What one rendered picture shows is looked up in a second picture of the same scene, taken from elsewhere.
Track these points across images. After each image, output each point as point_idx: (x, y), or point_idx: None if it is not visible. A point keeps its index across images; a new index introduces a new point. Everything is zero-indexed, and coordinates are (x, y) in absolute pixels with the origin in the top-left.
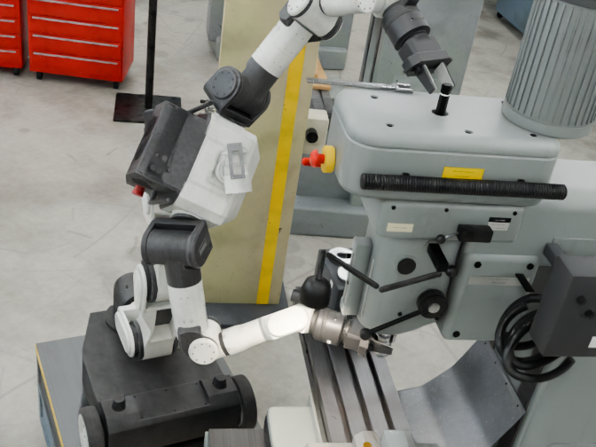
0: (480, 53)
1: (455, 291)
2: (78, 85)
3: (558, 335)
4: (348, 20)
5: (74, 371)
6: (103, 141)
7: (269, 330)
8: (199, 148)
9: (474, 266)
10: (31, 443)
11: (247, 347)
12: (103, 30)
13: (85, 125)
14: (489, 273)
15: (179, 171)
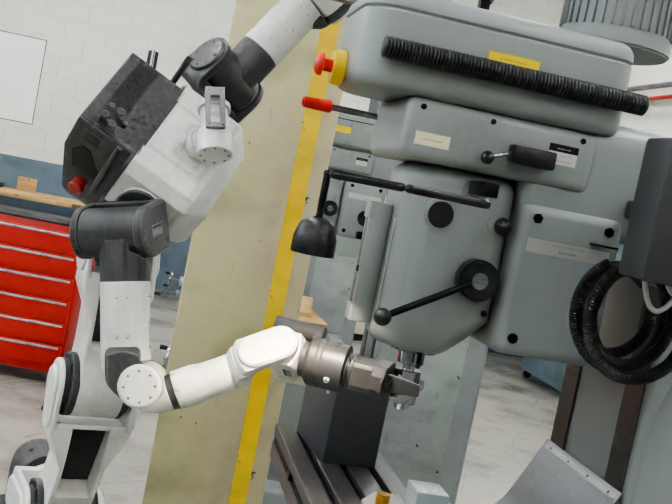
0: (506, 402)
1: (508, 265)
2: (3, 376)
3: (661, 241)
4: (347, 337)
5: None
6: (23, 425)
7: (240, 357)
8: (168, 114)
9: (533, 221)
10: None
11: (204, 391)
12: (46, 306)
13: (3, 409)
14: (554, 236)
15: (138, 131)
